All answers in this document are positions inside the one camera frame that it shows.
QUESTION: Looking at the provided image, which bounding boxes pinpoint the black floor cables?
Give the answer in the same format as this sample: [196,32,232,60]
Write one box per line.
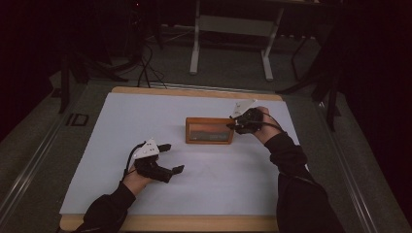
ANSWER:
[135,40,169,90]

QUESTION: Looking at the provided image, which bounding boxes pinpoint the metal floor rail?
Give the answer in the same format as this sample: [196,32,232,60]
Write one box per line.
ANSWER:
[147,81,261,94]
[314,98,381,233]
[0,93,90,224]

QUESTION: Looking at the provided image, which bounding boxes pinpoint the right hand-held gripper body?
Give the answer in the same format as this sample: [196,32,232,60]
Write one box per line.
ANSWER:
[228,98,264,136]

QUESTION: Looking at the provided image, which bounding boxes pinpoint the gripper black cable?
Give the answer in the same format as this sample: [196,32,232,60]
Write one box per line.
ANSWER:
[122,141,148,182]
[238,111,288,134]

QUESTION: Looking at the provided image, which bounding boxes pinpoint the brown wooden box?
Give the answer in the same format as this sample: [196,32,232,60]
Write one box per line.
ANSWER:
[185,116,235,146]

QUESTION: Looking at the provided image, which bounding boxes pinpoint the white metal stand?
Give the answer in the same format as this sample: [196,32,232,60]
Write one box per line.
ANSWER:
[189,0,287,83]

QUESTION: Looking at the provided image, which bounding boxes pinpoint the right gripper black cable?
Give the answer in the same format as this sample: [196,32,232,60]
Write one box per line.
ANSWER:
[238,111,288,134]

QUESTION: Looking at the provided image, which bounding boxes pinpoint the person's left hand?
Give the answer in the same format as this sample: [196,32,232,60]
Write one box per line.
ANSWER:
[121,165,154,197]

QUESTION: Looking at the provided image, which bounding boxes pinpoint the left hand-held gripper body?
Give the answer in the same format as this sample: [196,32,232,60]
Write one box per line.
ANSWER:
[127,138,175,184]

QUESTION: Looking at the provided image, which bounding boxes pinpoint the person's right hand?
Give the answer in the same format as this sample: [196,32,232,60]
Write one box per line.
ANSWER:
[252,106,287,146]

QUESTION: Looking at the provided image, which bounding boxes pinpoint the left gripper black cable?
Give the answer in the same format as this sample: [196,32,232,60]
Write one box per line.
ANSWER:
[122,141,148,182]

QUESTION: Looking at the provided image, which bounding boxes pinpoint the dark metal stand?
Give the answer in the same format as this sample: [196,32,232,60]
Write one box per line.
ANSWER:
[57,30,130,115]
[276,30,345,132]

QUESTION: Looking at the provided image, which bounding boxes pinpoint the white table mat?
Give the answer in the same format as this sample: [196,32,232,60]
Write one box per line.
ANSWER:
[59,91,301,216]

